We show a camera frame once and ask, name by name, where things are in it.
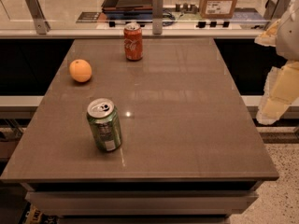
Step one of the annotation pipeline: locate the middle metal glass bracket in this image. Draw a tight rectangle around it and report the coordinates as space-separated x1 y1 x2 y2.
152 0 164 35

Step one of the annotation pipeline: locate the cardboard box with label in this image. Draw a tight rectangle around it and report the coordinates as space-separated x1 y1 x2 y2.
199 0 237 19

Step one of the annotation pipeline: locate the dark tray stack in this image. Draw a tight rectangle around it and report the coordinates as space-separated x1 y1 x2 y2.
101 0 164 15

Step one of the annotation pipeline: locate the metal glass bracket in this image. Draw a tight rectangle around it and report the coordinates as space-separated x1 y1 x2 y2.
25 0 50 35
152 0 164 35
263 0 291 29

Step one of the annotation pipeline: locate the red cola can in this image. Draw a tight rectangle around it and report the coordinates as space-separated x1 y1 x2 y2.
123 22 143 61

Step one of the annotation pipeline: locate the right metal glass bracket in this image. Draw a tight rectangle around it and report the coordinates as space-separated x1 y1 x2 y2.
263 0 291 29

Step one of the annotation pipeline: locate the grey table drawer unit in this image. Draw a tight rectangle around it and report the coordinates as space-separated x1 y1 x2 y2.
25 190 258 217

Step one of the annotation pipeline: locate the green soda can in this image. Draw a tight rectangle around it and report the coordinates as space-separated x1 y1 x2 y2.
86 98 121 152

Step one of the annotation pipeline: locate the orange fruit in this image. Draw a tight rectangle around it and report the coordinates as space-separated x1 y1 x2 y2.
69 59 93 83

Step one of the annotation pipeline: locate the left metal glass bracket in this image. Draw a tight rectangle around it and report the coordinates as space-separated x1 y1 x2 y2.
25 0 50 35

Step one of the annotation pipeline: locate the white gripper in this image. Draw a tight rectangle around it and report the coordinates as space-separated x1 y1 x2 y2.
254 0 299 125

